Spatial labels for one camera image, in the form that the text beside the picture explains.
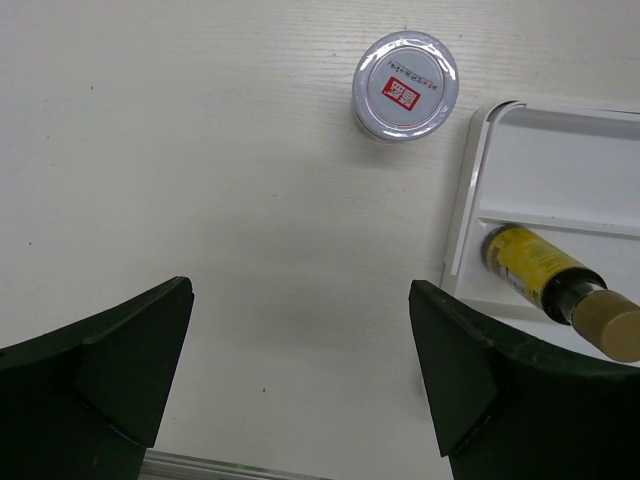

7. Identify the yellow label bottle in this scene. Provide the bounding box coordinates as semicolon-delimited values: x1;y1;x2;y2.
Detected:
481;224;639;363

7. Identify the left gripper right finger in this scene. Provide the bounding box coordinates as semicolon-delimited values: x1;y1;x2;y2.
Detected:
409;280;639;479

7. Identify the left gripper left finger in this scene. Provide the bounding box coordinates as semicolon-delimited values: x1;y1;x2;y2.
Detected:
1;277;194;479

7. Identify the white tiered tray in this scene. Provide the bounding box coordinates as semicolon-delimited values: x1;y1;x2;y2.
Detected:
440;100;639;358

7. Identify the aluminium frame rail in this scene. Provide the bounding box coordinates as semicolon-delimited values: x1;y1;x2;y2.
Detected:
139;451;312;479

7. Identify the brown spice jar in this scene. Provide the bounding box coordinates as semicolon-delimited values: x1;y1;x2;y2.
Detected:
352;30;460;143

